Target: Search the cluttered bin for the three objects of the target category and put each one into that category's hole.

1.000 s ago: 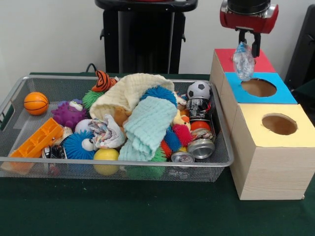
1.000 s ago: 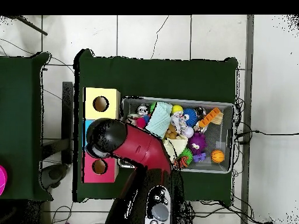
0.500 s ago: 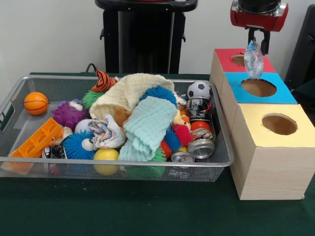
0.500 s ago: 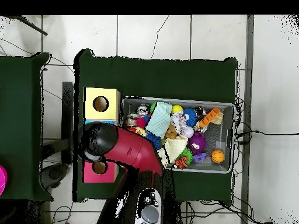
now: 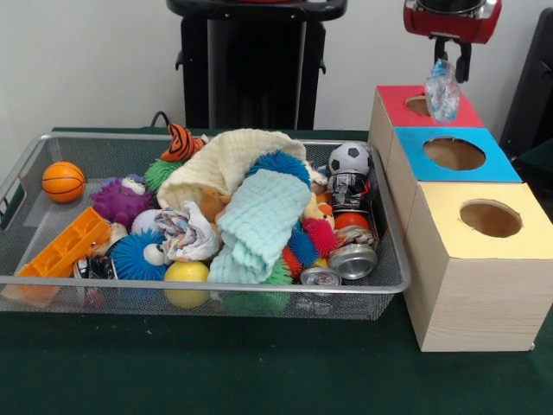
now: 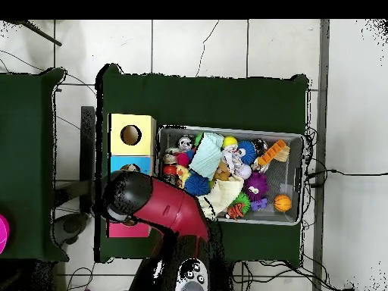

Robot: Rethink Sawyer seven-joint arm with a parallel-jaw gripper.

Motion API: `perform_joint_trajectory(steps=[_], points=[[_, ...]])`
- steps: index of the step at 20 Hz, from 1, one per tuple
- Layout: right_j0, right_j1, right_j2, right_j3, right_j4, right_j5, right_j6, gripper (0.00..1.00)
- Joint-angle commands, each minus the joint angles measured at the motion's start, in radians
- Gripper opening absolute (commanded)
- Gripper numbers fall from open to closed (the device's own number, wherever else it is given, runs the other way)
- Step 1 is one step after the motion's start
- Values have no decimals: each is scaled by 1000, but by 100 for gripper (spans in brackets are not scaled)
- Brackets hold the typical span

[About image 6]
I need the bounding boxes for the light blue waffle cloth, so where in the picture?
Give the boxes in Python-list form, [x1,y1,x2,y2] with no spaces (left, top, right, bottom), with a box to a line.
[189,132,225,181]

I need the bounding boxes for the cream waffle cloth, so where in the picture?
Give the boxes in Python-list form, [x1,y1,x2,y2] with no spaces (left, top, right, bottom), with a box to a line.
[196,175,245,221]

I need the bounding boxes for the orange plastic toy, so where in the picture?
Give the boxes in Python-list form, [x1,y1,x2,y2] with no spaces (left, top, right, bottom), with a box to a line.
[257,139,291,169]

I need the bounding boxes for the shallow clear mesh bin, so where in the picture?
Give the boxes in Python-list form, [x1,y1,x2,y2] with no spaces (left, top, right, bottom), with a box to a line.
[154,125,306,228]

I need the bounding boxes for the yellow ball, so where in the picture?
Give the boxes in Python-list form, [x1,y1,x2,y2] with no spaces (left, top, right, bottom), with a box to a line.
[222,136,239,151]

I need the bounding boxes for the blue spiky ball with eyes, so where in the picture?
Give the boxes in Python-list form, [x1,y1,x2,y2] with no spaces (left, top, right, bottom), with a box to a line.
[238,140,258,165]

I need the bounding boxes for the dark green table cloth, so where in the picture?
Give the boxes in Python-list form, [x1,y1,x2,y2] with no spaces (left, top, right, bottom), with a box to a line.
[95,63,310,268]

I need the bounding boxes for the orange striped tiger toy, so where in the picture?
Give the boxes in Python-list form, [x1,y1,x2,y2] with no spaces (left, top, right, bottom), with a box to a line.
[227,202,249,221]

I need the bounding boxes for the purple spiky ball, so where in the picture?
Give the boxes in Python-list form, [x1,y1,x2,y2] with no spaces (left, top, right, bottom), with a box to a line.
[243,171,271,211]

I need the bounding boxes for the orange basketball toy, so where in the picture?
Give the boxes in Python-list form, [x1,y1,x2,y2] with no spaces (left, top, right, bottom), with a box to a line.
[274,193,293,213]

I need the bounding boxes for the black flat panel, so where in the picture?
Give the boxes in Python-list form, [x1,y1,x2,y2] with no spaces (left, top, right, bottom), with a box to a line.
[80,105,98,214]

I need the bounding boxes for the grey stand base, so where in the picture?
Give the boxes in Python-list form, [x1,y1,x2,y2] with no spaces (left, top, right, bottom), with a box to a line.
[51,211,93,246]

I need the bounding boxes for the green cloth side table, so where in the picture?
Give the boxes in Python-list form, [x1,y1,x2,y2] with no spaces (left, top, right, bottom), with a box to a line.
[0,67,67,263]

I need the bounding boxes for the dark thin rod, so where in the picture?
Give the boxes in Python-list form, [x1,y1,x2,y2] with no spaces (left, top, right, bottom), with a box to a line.
[17,20,64,48]

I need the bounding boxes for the pink round object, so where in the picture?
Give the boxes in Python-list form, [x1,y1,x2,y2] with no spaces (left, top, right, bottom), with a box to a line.
[0,214,11,255]

